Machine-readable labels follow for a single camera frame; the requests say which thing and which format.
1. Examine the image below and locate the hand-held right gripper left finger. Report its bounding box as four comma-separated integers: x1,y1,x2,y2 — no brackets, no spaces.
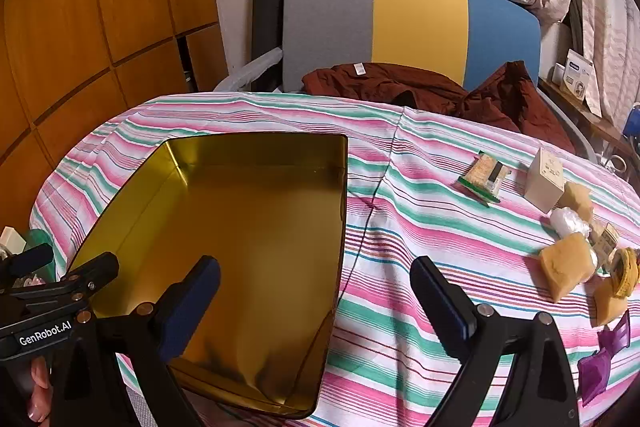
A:
50,255,222,427

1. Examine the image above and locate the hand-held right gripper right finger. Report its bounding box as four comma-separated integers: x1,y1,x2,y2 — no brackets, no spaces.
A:
410,255,582,427

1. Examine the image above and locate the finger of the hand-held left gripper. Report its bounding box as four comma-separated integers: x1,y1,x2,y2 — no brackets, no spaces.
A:
0,243,55,290
10,252,120,314

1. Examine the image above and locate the gold lined metal tin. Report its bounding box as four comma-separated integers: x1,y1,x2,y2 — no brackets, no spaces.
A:
65,132,349,419

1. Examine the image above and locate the yellow sponge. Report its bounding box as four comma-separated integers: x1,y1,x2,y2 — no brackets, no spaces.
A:
539,233,596,303
564,182,595,223
595,279,630,328

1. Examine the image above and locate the packaged scouring pads green card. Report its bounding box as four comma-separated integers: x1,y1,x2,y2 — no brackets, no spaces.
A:
457,150,510,206

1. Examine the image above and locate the cream cardboard box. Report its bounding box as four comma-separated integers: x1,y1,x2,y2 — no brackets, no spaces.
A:
525,148,566,214

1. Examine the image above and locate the purple plastic bag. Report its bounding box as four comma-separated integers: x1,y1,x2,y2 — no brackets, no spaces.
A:
577,309,632,406

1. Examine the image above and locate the person's left hand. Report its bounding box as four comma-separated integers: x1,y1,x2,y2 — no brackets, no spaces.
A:
27,357,53,418

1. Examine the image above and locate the cream block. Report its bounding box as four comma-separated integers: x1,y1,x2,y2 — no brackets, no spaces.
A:
0,227,27,253

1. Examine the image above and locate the pink green striped tablecloth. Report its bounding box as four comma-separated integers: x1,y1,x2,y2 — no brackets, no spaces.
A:
30,91,640,427

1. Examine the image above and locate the dark red garment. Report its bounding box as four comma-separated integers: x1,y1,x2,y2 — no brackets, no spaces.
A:
301,61,576,152

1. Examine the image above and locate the wooden shelf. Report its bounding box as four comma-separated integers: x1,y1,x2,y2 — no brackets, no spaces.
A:
540,77,640,158

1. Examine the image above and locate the white plastic wrapped armrest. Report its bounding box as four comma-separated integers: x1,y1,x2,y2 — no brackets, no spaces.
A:
215,47,284,92

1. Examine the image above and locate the wooden wardrobe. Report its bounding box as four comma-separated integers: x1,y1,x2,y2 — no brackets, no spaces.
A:
0,0,231,233

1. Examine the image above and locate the white blue printed box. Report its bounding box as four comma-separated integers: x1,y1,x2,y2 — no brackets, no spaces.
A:
560,49,603,118

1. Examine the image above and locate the grey yellow blue chair back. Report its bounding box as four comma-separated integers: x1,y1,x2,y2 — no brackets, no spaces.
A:
281,0,542,95

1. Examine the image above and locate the black rolled mat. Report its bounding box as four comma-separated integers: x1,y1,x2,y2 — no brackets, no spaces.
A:
251,0,292,92

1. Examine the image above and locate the grey bed rail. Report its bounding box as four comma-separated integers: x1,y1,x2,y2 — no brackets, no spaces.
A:
537,87,601,162

